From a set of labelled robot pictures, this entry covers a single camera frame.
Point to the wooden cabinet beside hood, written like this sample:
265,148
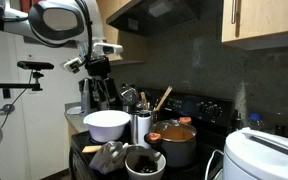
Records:
130,43

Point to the white terry towel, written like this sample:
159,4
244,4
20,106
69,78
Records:
109,156

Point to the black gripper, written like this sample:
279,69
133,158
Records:
98,68

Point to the shiny metal kitchen utensil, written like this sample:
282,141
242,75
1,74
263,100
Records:
128,95

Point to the black range hood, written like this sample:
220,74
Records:
154,15

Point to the long wooden spoon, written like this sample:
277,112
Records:
164,97

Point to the white rice cooker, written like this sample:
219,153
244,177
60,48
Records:
260,156

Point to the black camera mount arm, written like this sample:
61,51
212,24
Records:
14,86

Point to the glass pot lid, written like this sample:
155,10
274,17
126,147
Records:
174,130

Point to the black electric stove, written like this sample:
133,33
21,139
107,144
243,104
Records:
197,108

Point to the black coffee maker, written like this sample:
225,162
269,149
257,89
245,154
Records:
84,96

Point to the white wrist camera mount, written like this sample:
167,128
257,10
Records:
72,64

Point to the lilac bowl white inside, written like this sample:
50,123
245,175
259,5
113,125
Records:
105,126

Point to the small grey ceramic bowl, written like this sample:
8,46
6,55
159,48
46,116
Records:
130,166

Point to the red wall painting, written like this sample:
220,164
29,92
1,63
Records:
26,5

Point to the black object in grey bowl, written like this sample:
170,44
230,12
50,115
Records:
145,165

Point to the short wooden spoon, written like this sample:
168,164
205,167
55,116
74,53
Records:
144,100

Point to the dark slim bottle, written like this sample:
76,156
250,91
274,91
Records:
237,120

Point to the steel utensil holder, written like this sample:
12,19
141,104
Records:
140,128

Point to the water bottle blue cap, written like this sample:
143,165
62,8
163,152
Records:
256,122

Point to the black stereo camera bar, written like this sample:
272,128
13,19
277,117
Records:
35,65

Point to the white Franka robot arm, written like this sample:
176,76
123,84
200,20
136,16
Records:
60,20

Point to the small white plate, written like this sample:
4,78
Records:
73,110

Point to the wooden spatula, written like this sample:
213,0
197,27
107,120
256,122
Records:
91,149

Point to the dark utensil holder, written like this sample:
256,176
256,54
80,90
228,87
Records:
155,116

